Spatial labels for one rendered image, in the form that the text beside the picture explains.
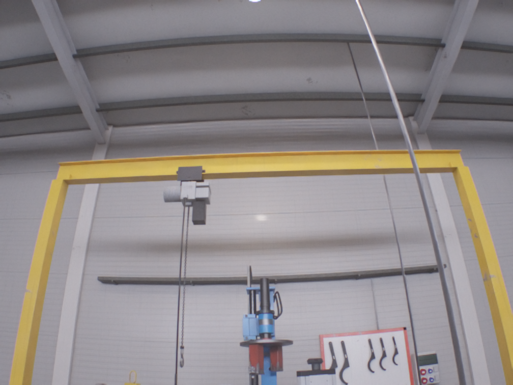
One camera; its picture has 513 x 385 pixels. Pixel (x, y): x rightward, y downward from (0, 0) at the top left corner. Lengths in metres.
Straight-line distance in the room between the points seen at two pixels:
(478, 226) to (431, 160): 1.04
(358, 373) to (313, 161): 3.48
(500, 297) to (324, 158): 2.59
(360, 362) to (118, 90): 6.83
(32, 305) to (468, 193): 5.20
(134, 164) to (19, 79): 4.58
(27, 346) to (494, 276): 5.08
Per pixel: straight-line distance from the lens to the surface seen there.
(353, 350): 6.14
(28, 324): 4.36
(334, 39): 6.69
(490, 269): 4.44
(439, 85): 7.52
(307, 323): 6.09
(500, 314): 4.36
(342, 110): 8.04
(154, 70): 7.33
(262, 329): 3.98
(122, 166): 4.69
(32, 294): 4.42
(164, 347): 6.23
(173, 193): 4.17
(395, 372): 6.31
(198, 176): 4.21
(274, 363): 4.13
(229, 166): 4.34
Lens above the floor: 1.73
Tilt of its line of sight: 29 degrees up
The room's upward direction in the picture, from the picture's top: 2 degrees counter-clockwise
